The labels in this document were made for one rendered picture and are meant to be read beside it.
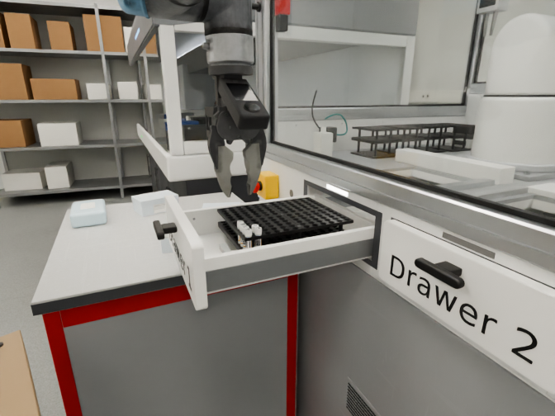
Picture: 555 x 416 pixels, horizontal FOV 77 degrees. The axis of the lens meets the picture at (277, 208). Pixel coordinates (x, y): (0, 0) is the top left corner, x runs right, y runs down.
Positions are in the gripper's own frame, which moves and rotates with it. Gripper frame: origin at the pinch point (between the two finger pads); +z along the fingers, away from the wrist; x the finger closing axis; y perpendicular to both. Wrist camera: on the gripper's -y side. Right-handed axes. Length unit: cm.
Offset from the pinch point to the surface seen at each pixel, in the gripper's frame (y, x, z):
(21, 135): 386, 107, 21
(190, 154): 85, -8, 7
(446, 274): -28.7, -17.7, 6.5
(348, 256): -8.3, -17.6, 12.8
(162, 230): 2.0, 13.4, 6.0
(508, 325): -35.3, -21.1, 10.9
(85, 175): 427, 60, 76
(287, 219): 1.0, -9.6, 7.4
